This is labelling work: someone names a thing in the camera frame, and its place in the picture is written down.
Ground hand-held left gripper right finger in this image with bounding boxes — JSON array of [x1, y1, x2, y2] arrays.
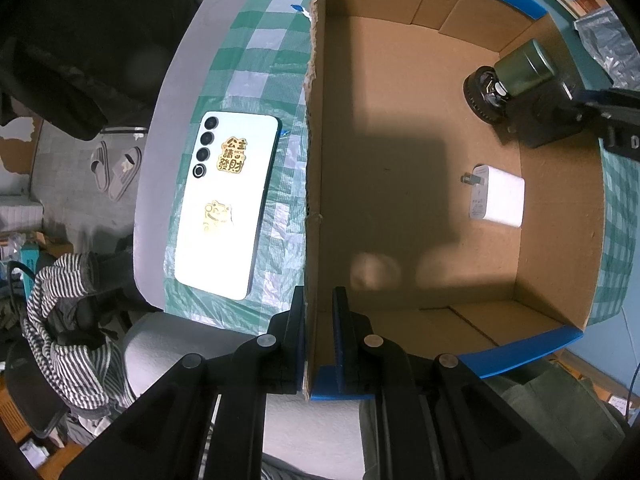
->
[[332, 286, 613, 480]]

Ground dark green tin can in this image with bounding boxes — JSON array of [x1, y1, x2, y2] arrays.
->
[[492, 40, 558, 98]]

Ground black chair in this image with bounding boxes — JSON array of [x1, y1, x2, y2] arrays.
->
[[5, 355, 66, 436]]

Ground white smartphone with gold stickers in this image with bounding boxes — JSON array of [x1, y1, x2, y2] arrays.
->
[[173, 110, 283, 302]]

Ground silver foil sheet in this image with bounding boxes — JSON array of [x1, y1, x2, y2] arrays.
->
[[574, 5, 640, 93]]

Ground black jacket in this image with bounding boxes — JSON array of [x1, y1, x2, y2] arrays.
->
[[0, 0, 203, 142]]

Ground black round tape measure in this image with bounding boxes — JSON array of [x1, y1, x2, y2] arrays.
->
[[462, 65, 513, 125]]

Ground grey slipper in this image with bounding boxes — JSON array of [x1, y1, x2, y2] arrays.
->
[[90, 140, 113, 191], [107, 146, 143, 202]]

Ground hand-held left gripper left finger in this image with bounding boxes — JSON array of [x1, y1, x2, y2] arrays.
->
[[60, 285, 307, 480]]

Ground white charger plug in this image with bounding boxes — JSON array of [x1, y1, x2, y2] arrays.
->
[[461, 164, 526, 228]]

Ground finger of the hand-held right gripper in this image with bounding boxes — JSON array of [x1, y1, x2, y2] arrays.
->
[[570, 87, 640, 161]]

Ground green checkered tablecloth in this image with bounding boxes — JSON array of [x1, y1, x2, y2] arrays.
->
[[162, 0, 640, 336]]

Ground black rectangular case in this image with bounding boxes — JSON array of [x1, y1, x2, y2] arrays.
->
[[507, 75, 596, 150]]

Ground blue-edged cardboard box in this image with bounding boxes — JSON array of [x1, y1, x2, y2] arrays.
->
[[302, 0, 608, 403]]

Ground person's olive trousers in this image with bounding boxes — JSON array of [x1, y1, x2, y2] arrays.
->
[[485, 360, 631, 461]]

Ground striped cloth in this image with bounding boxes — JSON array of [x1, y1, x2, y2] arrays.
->
[[20, 252, 138, 411]]

